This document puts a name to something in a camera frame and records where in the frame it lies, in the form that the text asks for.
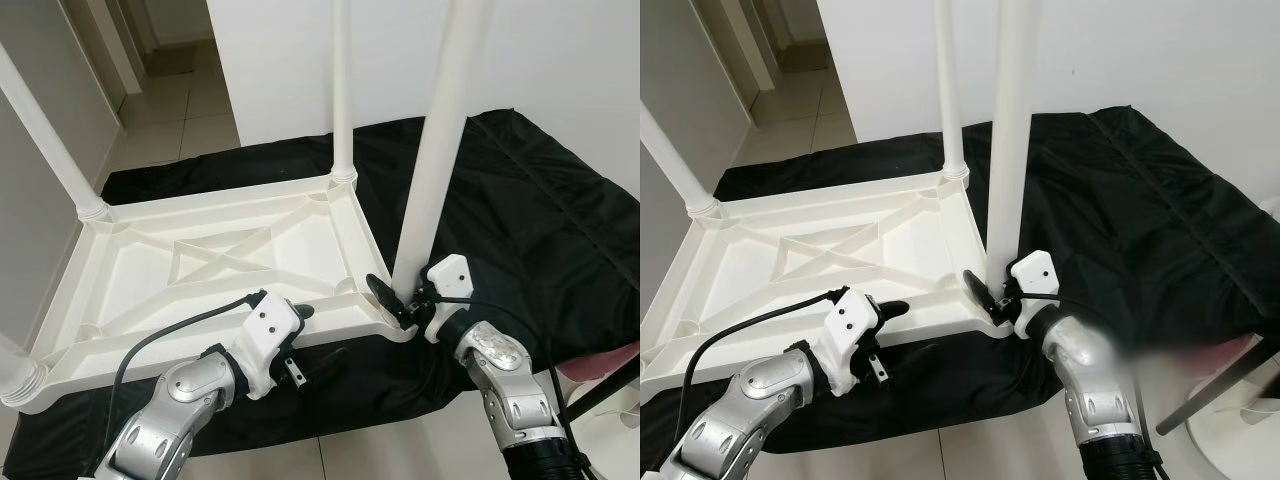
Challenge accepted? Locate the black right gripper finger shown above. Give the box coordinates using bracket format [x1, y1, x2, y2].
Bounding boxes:
[963, 270, 1005, 323]
[366, 275, 412, 328]

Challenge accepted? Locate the white plastic children table top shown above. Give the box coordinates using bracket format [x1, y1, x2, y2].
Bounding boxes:
[640, 168, 1011, 396]
[0, 170, 416, 416]

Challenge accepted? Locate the white plastic table leg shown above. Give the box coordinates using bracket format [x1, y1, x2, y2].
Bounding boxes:
[935, 0, 969, 181]
[330, 0, 358, 186]
[0, 335, 49, 406]
[640, 105, 721, 216]
[0, 42, 111, 221]
[985, 0, 1041, 286]
[392, 0, 493, 291]

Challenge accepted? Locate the black fabric table cloth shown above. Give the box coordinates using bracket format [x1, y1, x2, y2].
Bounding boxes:
[0, 110, 641, 479]
[640, 105, 1280, 476]

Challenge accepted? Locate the pink round stool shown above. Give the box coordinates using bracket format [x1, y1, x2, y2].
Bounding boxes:
[560, 345, 641, 381]
[1165, 335, 1261, 368]

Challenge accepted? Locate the black metal pole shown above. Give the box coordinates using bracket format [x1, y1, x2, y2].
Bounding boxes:
[565, 370, 641, 421]
[1155, 340, 1280, 436]

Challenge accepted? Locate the white round floor fan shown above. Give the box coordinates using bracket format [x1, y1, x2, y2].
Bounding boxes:
[1185, 380, 1280, 480]
[590, 390, 641, 480]

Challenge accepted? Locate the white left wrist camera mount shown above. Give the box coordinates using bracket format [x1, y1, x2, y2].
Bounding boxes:
[815, 288, 881, 396]
[235, 292, 306, 401]

